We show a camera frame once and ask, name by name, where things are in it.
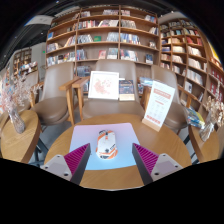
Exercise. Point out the stack of blue books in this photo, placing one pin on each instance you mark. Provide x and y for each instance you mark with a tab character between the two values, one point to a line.
195	118

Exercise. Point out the light blue book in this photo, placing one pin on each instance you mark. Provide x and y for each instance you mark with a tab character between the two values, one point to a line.
146	81

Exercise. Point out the round wooden side table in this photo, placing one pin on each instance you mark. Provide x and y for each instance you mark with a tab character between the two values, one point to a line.
20	140
205	150

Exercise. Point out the pink blue gradient mouse pad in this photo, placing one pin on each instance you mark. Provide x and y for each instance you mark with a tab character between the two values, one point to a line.
83	136

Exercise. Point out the wide wooden bookshelf with books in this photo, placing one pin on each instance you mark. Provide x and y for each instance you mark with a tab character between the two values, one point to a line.
103	36

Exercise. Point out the small distant wooden bookshelf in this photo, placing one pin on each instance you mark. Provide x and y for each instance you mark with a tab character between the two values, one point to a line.
23	60

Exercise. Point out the curved wooden bookshelf with books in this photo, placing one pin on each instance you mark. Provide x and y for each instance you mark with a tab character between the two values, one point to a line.
193	56

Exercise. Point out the white framed floral picture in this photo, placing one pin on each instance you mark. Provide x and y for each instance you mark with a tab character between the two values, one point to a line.
103	85

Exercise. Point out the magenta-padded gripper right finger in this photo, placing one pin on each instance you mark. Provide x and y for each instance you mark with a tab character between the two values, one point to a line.
146	160

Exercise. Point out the white sign on wooden base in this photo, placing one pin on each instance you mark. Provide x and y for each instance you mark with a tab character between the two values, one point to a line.
159	103

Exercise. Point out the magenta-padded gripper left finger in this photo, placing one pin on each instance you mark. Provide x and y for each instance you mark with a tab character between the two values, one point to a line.
78	160

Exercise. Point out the white orange computer mouse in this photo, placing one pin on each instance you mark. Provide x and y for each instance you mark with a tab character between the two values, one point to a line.
106	143

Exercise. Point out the brown armchair with wooden arms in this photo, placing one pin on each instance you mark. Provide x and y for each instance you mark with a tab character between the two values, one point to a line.
32	80
53	110
176	113
113	108

